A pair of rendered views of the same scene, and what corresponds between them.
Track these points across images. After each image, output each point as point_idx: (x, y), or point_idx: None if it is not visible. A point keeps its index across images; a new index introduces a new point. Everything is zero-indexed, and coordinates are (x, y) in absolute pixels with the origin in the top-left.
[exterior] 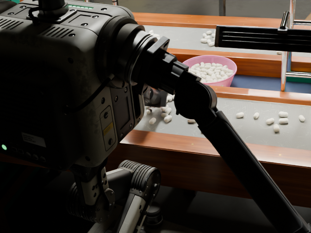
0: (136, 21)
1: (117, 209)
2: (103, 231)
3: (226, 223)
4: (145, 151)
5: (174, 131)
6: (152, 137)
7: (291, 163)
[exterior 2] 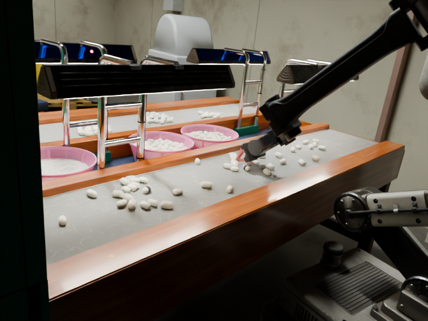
0: (48, 119)
1: (297, 278)
2: (328, 299)
3: (237, 282)
4: (315, 190)
5: (292, 172)
6: (304, 177)
7: (376, 156)
